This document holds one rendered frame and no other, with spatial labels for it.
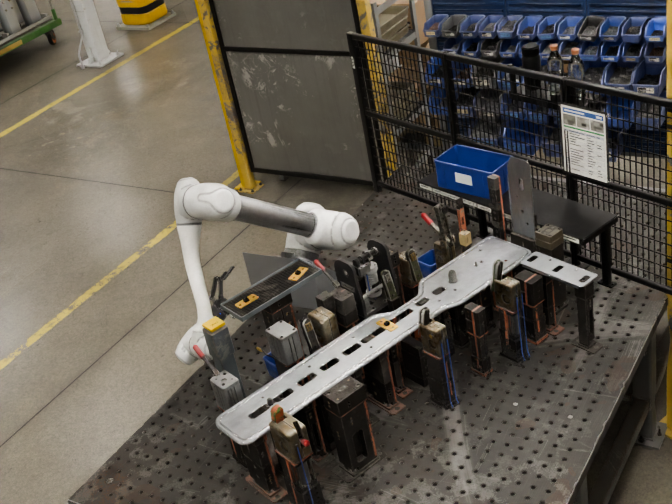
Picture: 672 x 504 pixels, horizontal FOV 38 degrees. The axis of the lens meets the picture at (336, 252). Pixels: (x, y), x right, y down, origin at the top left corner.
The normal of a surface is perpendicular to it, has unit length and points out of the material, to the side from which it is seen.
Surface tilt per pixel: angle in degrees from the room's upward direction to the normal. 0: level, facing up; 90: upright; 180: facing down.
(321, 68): 90
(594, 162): 90
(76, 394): 0
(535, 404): 0
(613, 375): 0
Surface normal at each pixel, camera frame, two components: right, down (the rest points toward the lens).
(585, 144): -0.75, 0.45
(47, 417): -0.18, -0.84
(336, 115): -0.45, 0.59
